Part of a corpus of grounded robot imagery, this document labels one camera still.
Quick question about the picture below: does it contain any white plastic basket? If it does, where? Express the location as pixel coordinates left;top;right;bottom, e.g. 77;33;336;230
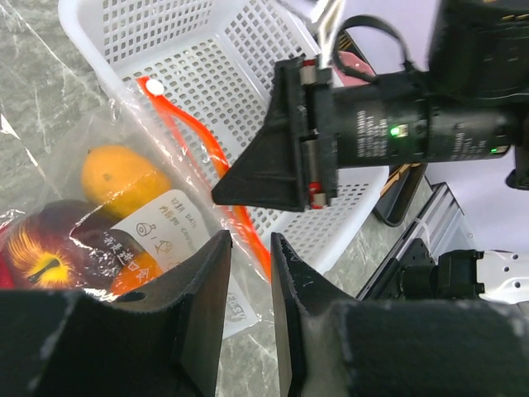
58;0;388;273

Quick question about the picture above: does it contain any aluminium frame rail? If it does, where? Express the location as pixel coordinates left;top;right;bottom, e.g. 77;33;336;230
357;183;475;300

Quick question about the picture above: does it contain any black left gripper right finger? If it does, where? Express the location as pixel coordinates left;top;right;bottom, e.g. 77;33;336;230
271;233;528;396

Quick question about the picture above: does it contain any red bell pepper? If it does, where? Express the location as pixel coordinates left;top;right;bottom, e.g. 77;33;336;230
0;238;15;289

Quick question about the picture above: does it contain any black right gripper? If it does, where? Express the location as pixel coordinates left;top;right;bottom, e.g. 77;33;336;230
303;65;519;209

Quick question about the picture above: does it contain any gold spoon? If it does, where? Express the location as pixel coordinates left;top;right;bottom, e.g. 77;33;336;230
380;163;421;197

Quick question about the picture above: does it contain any orange lemon fruit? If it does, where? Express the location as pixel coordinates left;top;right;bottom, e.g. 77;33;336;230
80;145;172;219

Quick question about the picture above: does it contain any pink plate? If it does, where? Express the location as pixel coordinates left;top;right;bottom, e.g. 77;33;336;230
336;51;374;87

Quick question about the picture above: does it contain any dark red apple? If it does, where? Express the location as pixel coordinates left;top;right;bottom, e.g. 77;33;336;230
1;199;141;290

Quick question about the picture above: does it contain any clear zip bag orange zipper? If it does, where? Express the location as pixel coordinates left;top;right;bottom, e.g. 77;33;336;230
1;1;272;337

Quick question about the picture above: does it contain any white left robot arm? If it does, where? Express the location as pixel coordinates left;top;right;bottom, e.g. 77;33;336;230
1;231;528;396

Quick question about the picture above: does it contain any green orange mango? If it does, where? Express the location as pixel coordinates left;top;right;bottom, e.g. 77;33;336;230
110;252;164;295

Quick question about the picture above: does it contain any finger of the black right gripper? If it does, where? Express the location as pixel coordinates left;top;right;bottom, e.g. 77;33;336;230
212;56;326;212

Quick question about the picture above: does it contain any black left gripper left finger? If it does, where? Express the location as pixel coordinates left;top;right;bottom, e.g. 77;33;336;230
1;231;232;396

